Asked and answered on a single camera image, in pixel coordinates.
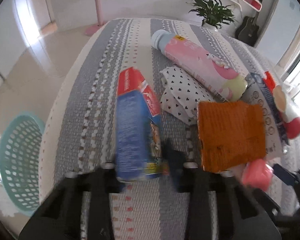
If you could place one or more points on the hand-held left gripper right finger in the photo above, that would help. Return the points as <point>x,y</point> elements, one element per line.
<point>175,165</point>

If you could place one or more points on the white heart-patterned cloth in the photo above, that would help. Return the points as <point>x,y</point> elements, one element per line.
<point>180,87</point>

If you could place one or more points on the teal plastic basket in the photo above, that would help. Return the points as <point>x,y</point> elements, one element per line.
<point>17,155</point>

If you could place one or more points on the pink soft lump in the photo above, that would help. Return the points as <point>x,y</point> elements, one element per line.
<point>256,175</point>

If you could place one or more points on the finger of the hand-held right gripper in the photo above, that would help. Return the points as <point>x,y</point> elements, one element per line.
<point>283,175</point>

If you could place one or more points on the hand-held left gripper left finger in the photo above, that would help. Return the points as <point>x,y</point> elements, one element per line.
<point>102,180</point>

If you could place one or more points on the red and white container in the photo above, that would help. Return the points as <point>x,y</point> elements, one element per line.
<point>290,115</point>

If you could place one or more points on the orange knitted cloth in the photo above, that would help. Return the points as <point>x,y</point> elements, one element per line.
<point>230,135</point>

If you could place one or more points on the pink coat rack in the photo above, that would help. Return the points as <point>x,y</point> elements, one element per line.
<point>99,10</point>

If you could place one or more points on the pink bottle with blue cap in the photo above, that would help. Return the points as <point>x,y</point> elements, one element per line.
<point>190,55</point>

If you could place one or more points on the silver blister pack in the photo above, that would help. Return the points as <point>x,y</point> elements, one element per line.
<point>271,135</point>

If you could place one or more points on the potted green plant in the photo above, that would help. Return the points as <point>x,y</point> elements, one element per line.
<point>213,11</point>

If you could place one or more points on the grey white striped woven mat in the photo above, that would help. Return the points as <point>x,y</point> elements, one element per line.
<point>90,105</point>

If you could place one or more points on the red and white wall box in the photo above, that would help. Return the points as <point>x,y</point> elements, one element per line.
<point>251,1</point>

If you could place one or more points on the blue and red carton box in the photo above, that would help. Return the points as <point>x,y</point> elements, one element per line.
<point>132,130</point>

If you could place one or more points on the black acoustic guitar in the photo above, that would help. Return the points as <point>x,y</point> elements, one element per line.
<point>247,31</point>

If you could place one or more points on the white door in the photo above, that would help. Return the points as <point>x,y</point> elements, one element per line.
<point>40,2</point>

